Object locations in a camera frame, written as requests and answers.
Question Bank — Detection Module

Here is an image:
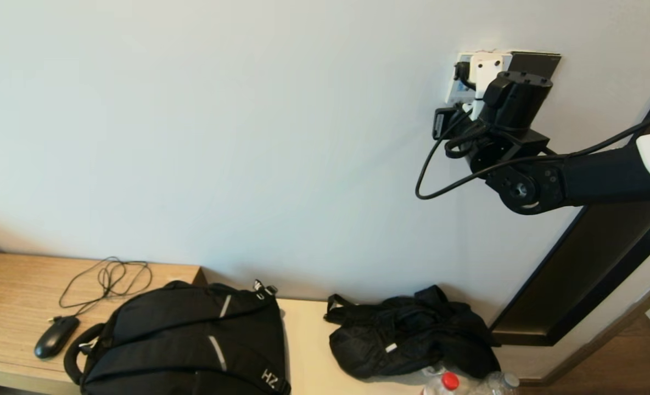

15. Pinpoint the brown wooden floor trim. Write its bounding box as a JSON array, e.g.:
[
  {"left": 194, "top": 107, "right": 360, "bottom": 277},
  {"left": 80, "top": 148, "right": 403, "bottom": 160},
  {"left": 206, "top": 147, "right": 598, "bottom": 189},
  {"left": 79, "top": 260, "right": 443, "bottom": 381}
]
[{"left": 520, "top": 269, "right": 650, "bottom": 385}]

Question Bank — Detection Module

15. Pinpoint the crumpled black fabric bag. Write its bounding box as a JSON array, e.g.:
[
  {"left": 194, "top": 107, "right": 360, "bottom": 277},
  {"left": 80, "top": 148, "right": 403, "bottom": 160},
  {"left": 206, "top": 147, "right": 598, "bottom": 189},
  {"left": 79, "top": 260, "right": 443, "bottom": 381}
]
[{"left": 324, "top": 285, "right": 501, "bottom": 380}]

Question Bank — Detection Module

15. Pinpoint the thin black mouse cable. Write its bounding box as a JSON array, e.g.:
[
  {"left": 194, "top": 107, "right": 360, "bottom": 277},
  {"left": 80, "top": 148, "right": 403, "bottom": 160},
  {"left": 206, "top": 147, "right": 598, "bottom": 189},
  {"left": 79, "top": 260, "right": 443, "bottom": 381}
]
[{"left": 49, "top": 257, "right": 153, "bottom": 324}]

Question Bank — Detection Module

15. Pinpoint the white cap clear bottle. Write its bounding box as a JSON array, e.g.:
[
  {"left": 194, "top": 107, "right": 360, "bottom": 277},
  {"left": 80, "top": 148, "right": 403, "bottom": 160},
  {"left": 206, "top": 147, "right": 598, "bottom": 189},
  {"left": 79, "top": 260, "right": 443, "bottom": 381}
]
[{"left": 472, "top": 371, "right": 520, "bottom": 395}]

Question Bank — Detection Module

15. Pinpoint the white wall thermostat panel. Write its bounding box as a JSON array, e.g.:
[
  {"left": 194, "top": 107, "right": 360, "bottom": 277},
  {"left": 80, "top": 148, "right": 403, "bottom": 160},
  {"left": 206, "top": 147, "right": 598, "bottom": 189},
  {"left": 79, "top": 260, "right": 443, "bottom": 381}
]
[{"left": 444, "top": 52, "right": 473, "bottom": 106}]

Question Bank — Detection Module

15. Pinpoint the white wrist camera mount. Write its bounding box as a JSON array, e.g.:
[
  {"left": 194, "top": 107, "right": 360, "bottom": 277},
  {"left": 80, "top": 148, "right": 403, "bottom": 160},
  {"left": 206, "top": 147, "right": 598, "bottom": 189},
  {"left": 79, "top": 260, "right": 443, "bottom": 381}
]
[{"left": 462, "top": 53, "right": 505, "bottom": 119}]

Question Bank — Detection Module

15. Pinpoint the red cap water bottle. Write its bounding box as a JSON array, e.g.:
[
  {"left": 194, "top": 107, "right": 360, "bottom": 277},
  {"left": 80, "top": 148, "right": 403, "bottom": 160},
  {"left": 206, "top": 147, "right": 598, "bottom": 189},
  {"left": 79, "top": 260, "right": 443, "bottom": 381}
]
[{"left": 423, "top": 371, "right": 460, "bottom": 395}]

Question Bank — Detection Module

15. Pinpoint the dark wall switch plate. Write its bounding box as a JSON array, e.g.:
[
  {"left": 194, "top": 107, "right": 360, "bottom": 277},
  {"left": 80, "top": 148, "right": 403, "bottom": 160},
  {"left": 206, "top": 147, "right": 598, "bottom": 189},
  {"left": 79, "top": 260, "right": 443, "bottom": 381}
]
[{"left": 505, "top": 51, "right": 562, "bottom": 88}]

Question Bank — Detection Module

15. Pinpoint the white low cabinet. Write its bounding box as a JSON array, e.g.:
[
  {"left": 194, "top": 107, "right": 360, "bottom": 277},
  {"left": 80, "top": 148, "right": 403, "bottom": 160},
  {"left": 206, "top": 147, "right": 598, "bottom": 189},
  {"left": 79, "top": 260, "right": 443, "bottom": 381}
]
[{"left": 276, "top": 299, "right": 485, "bottom": 395}]

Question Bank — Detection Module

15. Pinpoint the black computer mouse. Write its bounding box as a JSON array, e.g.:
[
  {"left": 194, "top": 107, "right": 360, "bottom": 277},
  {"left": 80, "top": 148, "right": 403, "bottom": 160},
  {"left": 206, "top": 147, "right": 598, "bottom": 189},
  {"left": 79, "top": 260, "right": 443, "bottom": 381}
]
[{"left": 34, "top": 315, "right": 81, "bottom": 360}]

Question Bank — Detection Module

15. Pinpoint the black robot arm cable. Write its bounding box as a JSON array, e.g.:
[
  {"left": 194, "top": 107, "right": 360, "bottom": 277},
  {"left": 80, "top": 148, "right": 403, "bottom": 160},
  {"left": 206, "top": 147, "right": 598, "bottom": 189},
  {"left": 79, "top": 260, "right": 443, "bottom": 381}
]
[{"left": 415, "top": 60, "right": 650, "bottom": 201}]

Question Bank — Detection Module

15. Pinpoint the black backpack with grey stripes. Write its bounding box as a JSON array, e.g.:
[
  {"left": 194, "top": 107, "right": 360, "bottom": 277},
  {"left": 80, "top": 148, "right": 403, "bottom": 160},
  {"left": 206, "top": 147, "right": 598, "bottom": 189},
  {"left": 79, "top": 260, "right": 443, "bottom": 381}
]
[{"left": 64, "top": 280, "right": 292, "bottom": 395}]

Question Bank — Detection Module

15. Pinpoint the wooden desk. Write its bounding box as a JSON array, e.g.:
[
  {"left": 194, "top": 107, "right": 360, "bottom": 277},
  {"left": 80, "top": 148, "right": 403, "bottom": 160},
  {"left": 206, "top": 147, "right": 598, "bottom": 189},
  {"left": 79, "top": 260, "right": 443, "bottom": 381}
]
[{"left": 0, "top": 251, "right": 208, "bottom": 395}]

